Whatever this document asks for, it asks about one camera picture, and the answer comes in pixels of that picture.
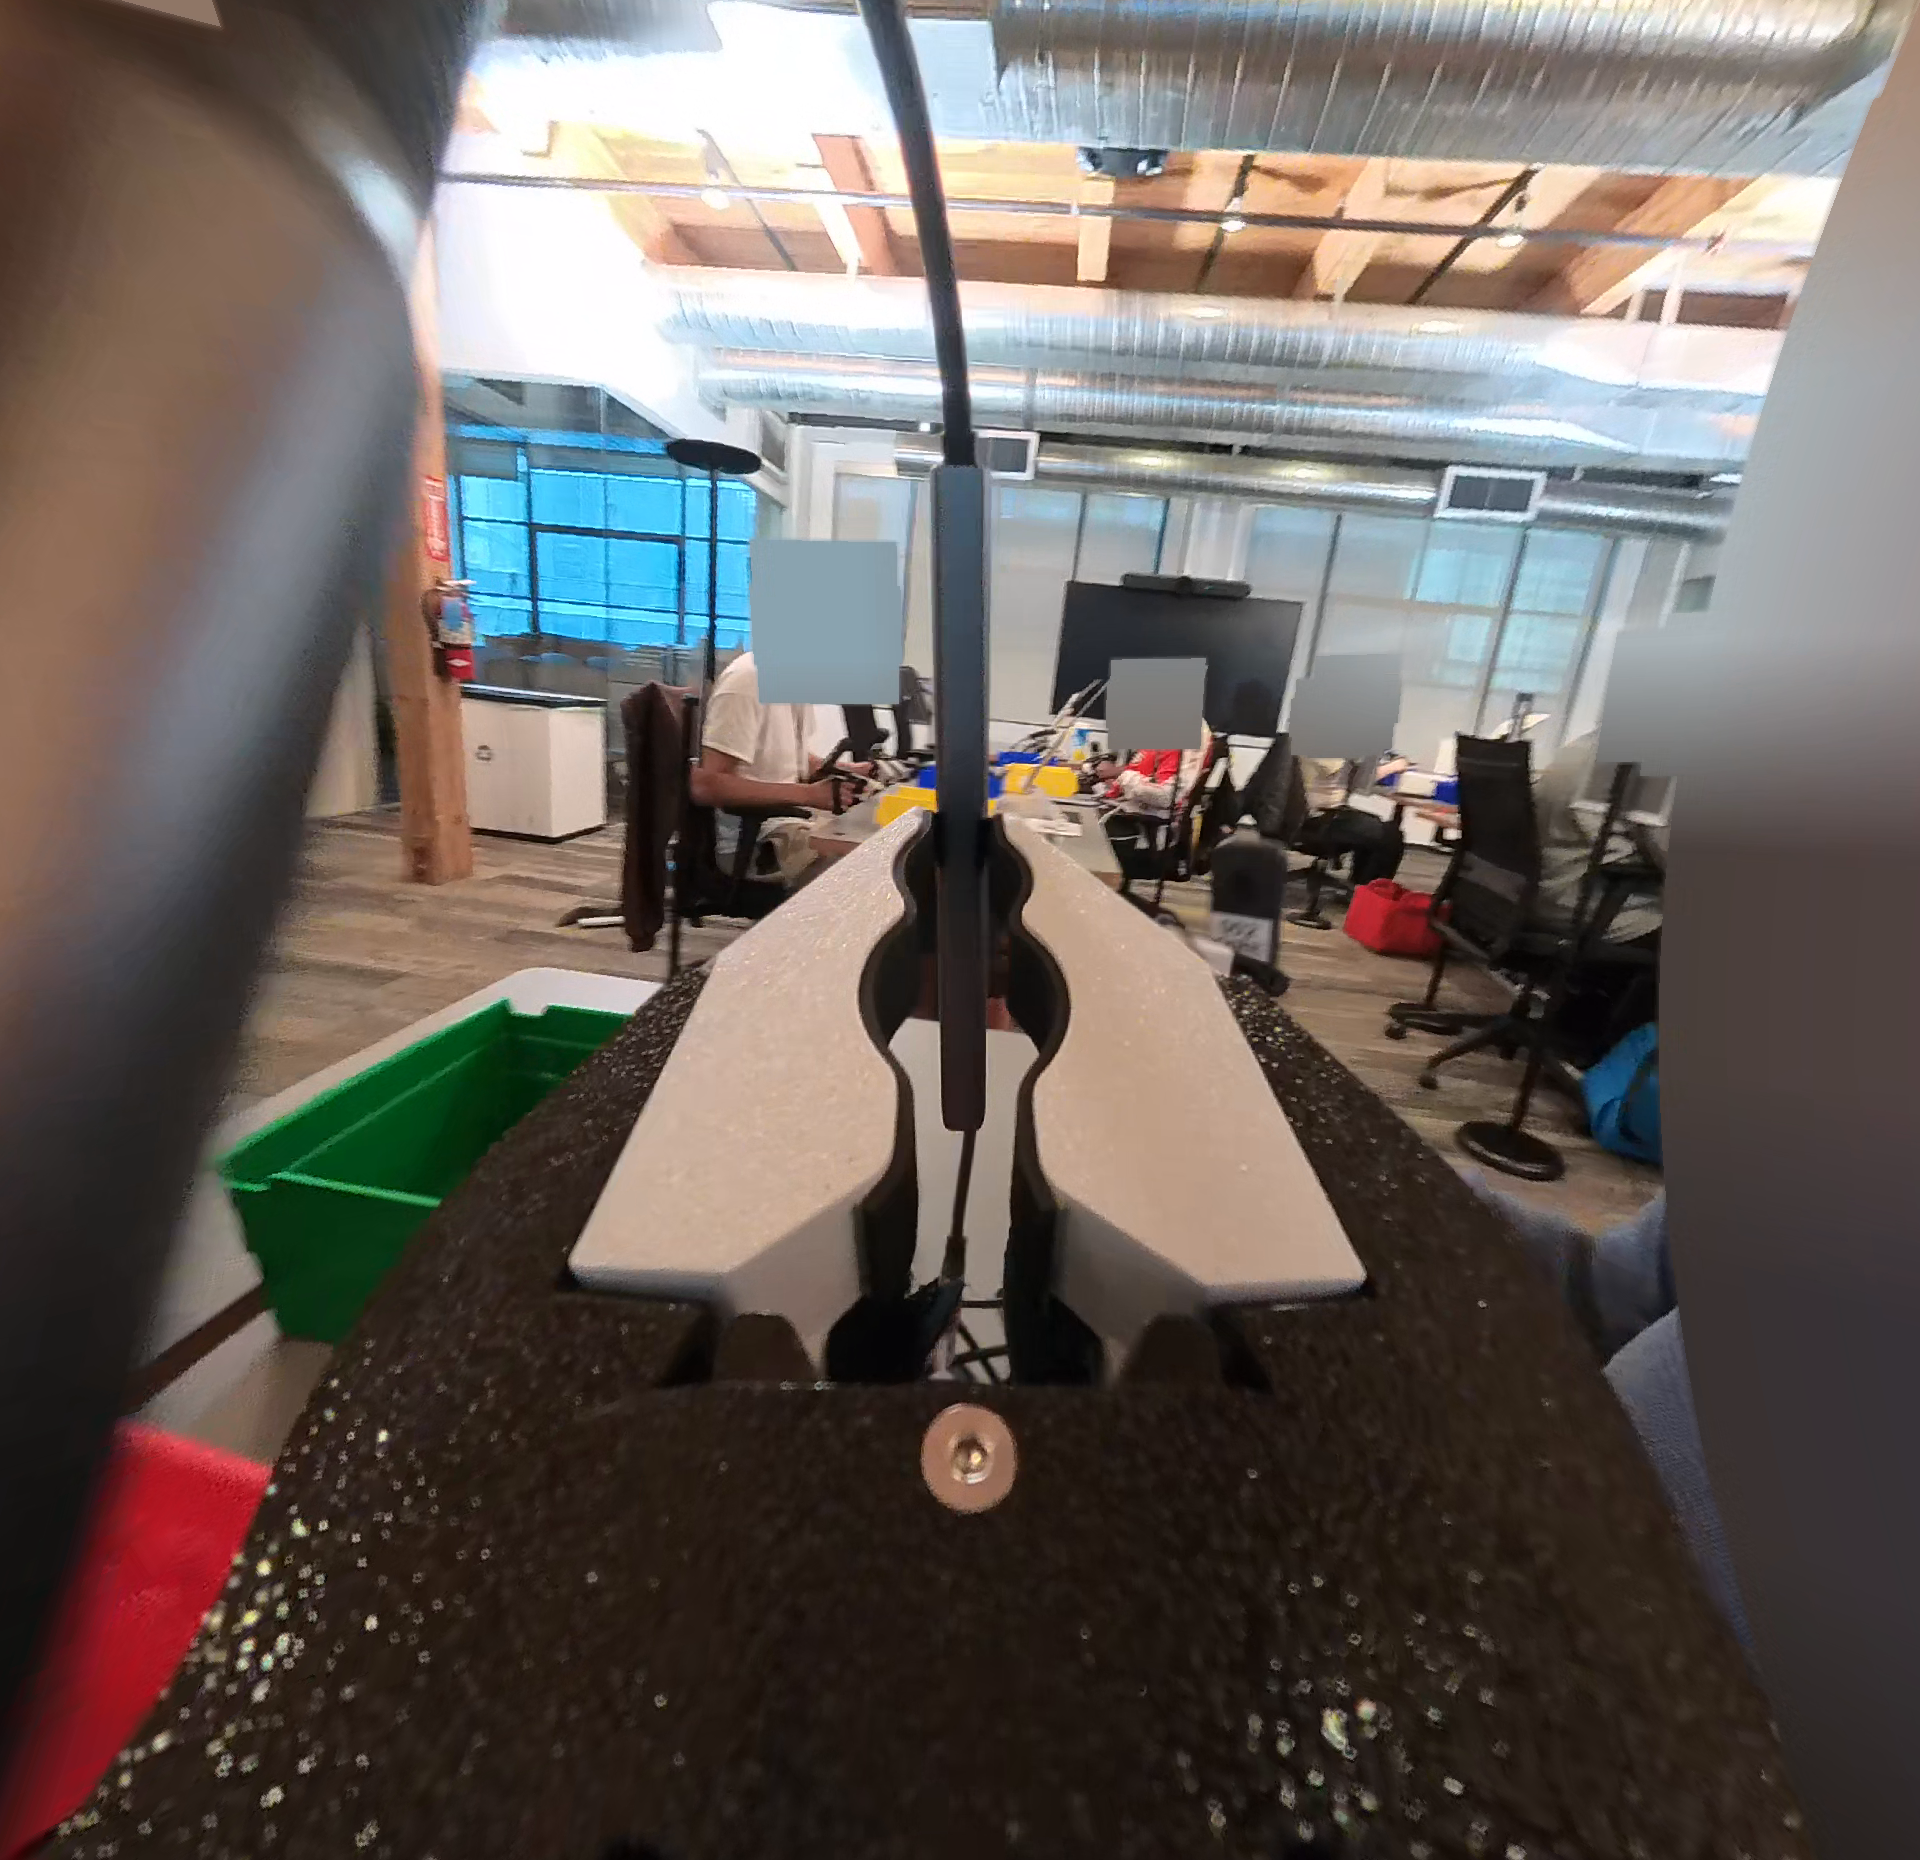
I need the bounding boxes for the silver ventilation duct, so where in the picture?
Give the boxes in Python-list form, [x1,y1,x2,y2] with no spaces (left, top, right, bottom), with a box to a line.
[486,0,1885,155]
[659,272,1793,396]

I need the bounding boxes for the large black monitor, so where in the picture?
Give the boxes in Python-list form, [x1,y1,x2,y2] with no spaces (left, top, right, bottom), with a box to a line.
[1051,579,1304,738]

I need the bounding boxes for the red plastic bin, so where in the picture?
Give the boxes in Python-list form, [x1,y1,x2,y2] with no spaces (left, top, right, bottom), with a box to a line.
[0,1417,273,1860]

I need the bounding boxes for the person's blue jeans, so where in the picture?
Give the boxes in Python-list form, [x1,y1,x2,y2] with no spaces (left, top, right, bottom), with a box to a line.
[1462,1169,1761,1667]

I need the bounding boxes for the black hub cable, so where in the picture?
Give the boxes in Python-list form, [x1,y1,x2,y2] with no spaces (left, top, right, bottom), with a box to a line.
[832,0,980,470]

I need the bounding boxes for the wooden post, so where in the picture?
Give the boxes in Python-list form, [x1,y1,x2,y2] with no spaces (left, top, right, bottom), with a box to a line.
[387,226,476,886]

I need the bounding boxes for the black round stand base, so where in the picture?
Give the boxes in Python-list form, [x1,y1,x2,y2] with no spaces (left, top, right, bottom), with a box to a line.
[1455,1117,1570,1186]

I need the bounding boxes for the brown jacket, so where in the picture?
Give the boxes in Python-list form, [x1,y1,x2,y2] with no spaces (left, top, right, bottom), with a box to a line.
[620,680,697,956]

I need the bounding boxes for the green plastic bin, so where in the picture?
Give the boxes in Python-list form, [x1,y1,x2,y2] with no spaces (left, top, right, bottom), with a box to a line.
[216,1000,634,1346]

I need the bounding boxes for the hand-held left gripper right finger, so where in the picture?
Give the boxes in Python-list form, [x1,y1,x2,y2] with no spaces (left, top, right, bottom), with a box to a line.
[990,813,1369,1368]

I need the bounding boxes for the blue bag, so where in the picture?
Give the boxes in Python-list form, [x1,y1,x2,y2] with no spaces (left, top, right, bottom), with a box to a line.
[1582,1020,1663,1169]

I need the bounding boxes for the black office chair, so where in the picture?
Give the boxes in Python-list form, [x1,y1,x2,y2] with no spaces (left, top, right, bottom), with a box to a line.
[1387,732,1661,1094]

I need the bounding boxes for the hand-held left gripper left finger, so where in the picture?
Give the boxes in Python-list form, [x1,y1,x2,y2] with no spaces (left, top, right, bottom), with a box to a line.
[571,806,940,1368]

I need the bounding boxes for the white cabinet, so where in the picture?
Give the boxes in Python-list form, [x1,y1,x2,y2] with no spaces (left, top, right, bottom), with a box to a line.
[455,684,611,842]

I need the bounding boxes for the dark blurred pole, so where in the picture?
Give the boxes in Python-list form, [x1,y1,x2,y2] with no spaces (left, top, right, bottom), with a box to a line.
[0,0,494,1742]

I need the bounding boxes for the red bag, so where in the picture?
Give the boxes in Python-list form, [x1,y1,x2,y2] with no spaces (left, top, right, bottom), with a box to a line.
[1340,878,1444,956]

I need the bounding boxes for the black box with label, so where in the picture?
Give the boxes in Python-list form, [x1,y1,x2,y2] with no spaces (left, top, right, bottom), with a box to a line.
[1205,832,1293,995]

